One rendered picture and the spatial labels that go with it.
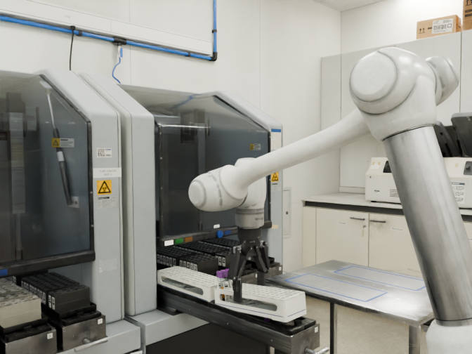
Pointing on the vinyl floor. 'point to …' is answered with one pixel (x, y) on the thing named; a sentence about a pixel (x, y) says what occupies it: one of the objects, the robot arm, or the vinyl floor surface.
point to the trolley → (362, 295)
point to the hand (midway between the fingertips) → (249, 291)
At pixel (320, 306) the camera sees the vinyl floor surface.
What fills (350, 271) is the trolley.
